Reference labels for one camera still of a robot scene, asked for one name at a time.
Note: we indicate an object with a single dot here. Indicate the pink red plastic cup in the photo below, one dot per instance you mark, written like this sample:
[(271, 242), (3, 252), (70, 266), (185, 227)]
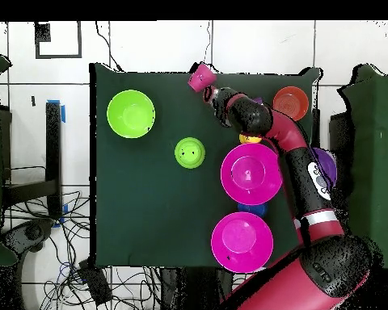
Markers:
[(200, 77)]

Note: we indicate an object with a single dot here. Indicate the yellow plastic cup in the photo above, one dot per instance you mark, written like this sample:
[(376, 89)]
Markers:
[(249, 139)]

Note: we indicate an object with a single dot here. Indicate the small lime green bowl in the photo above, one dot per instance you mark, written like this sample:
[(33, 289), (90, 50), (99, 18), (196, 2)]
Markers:
[(190, 152)]

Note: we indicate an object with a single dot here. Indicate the red plastic bowl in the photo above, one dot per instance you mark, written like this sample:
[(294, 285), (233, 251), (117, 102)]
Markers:
[(292, 101)]

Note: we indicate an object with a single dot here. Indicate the magenta plastic bowl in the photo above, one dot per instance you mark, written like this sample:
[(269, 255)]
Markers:
[(242, 242), (250, 174)]

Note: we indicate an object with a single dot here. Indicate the blue plastic bowl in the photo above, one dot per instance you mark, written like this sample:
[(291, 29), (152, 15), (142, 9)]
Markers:
[(253, 209)]

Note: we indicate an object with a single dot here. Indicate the purple plastic bowl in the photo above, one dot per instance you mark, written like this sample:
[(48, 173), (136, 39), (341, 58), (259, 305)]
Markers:
[(326, 161)]

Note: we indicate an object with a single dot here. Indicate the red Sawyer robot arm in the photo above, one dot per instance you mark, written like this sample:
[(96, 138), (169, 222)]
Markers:
[(284, 132)]

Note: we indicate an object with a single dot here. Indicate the large lime green bowl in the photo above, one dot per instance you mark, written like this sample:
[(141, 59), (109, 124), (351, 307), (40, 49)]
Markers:
[(131, 113)]

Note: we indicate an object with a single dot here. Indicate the dark green tablecloth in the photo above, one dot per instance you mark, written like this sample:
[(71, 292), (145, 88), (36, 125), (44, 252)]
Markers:
[(148, 210)]

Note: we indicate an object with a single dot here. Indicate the blue tape strip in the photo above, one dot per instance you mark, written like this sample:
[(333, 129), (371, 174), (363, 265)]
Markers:
[(63, 114)]

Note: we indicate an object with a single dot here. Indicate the black metal stand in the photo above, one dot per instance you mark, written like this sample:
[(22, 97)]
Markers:
[(53, 145)]

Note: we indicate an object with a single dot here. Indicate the black floor box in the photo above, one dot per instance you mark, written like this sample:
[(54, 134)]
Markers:
[(95, 284)]

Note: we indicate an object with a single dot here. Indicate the black square floor frame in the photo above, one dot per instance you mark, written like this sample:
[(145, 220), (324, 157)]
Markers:
[(58, 56)]

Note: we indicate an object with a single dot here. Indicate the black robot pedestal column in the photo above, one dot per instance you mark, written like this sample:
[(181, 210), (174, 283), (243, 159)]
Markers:
[(194, 290)]

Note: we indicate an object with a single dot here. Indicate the grey pedestal foot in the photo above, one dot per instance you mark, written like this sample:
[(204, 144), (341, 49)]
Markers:
[(32, 232)]

